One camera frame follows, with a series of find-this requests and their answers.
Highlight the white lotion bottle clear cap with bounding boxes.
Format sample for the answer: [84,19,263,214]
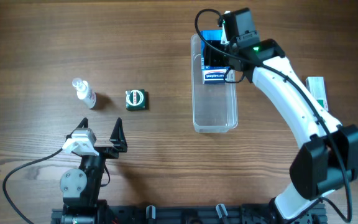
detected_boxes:
[72,78,96,109]

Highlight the clear plastic container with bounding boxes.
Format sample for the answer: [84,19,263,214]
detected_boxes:
[191,34,238,133]

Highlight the white green medicine box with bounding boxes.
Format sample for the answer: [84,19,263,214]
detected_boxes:
[306,77,329,111]

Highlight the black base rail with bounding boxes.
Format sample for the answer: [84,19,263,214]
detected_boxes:
[50,203,329,224]

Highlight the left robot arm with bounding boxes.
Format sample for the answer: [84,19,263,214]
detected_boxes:
[51,118,127,224]

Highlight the green Zam-Buk box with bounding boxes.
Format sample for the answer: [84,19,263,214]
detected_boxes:
[126,89,147,111]

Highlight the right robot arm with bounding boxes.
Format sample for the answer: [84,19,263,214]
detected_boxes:
[201,39,358,223]

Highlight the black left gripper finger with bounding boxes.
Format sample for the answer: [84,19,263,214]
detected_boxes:
[109,118,127,152]
[66,118,88,139]

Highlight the blue plaster box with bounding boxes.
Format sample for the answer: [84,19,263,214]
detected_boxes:
[201,29,227,70]

